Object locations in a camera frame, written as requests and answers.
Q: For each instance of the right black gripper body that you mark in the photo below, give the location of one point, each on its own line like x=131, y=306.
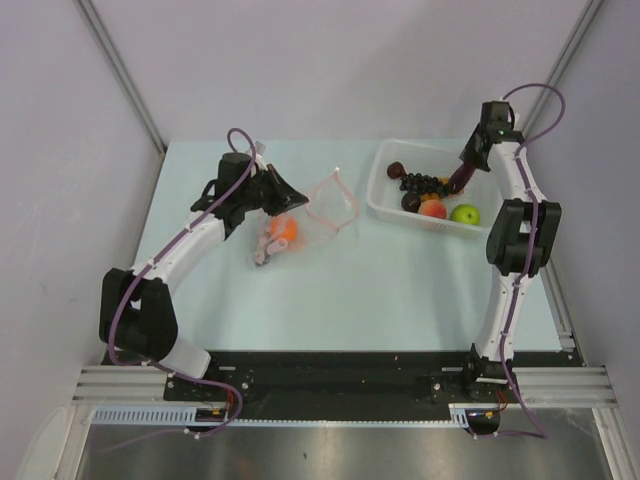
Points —
x=470, y=155

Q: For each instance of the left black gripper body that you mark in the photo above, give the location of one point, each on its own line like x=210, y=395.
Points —
x=264, y=192

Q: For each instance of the orange toy tangerine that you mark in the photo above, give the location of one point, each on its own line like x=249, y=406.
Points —
x=284, y=228

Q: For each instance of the clear zip top bag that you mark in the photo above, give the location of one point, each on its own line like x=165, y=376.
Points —
x=332, y=207

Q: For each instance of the purple toy eggplant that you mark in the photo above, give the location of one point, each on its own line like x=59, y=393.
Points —
x=460, y=178

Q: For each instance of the grey toy fish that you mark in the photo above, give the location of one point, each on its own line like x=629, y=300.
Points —
x=267, y=249

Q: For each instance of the green toy apple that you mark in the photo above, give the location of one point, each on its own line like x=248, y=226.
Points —
x=466, y=214

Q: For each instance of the toy peach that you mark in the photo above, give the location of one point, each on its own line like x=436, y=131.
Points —
x=434, y=208

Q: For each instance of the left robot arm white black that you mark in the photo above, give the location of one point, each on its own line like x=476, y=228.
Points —
x=137, y=314

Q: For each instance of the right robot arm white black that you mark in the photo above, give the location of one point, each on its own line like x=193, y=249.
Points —
x=518, y=246

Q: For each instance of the dark toy grape bunch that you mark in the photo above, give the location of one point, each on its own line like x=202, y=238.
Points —
x=423, y=184

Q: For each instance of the white plastic basket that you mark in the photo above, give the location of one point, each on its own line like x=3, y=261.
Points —
x=437, y=158

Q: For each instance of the dark red toy plum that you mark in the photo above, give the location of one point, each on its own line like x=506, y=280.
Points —
x=411, y=202
x=395, y=170

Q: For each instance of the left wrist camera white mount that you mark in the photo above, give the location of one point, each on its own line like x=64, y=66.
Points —
x=257, y=151

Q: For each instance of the right aluminium corner post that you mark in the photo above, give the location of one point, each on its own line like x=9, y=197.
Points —
x=561, y=66

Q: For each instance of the aluminium corner post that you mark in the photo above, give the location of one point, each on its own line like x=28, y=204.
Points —
x=108, y=48
x=561, y=66

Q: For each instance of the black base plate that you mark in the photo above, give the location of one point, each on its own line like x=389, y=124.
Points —
x=391, y=386

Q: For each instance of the right aluminium side rail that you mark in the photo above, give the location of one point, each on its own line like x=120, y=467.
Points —
x=547, y=272

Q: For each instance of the left aluminium corner post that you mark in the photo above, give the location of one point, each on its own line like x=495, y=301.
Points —
x=108, y=48

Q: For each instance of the aluminium front rail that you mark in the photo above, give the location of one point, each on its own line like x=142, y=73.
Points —
x=145, y=396

